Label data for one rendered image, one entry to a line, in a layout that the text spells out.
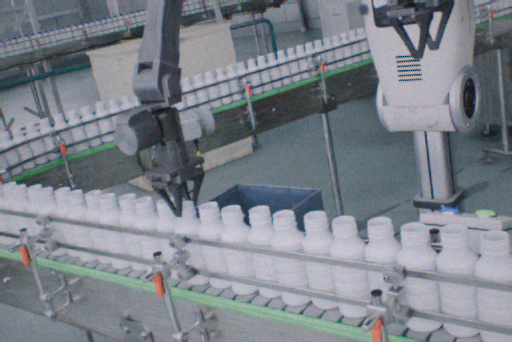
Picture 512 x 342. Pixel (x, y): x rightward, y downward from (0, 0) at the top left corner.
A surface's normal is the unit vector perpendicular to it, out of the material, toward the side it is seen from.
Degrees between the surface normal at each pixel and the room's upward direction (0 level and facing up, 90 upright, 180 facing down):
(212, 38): 90
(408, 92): 90
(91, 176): 90
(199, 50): 90
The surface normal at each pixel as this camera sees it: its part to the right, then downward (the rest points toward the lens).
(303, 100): 0.55, 0.15
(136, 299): -0.59, 0.35
